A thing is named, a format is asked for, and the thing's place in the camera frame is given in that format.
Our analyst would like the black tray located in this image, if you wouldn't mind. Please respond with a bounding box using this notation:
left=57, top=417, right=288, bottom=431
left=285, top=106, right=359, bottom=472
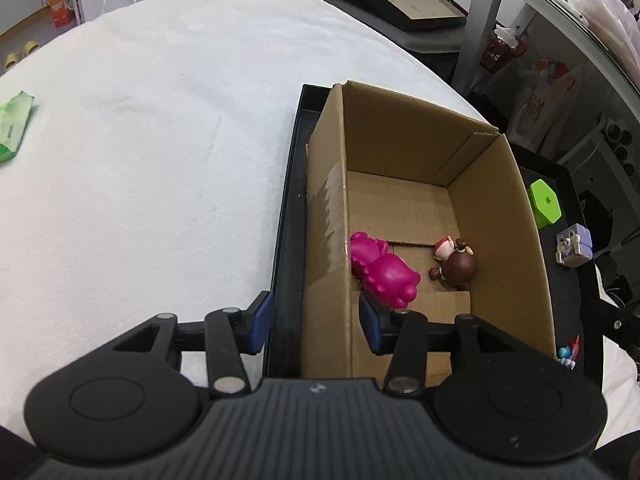
left=262, top=84, right=603, bottom=385

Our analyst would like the red figure with yellow jar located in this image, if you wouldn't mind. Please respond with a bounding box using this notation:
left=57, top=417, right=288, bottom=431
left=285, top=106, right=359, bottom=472
left=556, top=335, right=582, bottom=370

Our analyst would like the yellow slipper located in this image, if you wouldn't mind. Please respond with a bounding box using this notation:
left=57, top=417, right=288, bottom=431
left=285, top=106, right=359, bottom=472
left=23, top=40, right=40, bottom=56
left=4, top=52, right=21, bottom=70

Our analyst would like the green wet wipes pack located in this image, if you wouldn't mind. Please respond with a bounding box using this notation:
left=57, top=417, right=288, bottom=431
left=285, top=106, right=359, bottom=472
left=0, top=91, right=35, bottom=162

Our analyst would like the purple cube toy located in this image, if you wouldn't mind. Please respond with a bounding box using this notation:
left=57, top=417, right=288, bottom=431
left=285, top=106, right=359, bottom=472
left=555, top=223, right=592, bottom=269

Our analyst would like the brown bear figurine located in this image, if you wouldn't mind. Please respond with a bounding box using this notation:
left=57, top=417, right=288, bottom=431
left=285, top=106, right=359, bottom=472
left=428, top=236, right=477, bottom=290

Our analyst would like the green hexagonal box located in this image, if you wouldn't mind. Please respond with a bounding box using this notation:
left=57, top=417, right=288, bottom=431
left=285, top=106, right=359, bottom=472
left=527, top=179, right=562, bottom=230

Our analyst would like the clear plastic bag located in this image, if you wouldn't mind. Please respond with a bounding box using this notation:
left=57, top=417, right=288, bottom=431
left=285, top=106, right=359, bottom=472
left=556, top=0, right=639, bottom=84

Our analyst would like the grey chair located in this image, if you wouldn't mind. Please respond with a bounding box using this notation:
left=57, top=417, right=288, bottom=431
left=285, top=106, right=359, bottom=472
left=324, top=0, right=466, bottom=54

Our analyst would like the pink dinosaur toy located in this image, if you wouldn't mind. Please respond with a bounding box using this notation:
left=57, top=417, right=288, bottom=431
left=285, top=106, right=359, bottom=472
left=349, top=232, right=421, bottom=310

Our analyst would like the brown cardboard box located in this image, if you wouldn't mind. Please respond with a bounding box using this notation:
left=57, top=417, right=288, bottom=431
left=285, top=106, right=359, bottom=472
left=300, top=81, right=555, bottom=379

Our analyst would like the red basket under desk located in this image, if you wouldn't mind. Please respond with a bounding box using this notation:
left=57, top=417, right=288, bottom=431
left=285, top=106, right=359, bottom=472
left=480, top=32, right=527, bottom=74

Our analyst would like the orange box on floor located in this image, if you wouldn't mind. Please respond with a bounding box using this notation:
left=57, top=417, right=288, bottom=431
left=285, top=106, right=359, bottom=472
left=47, top=0, right=75, bottom=29

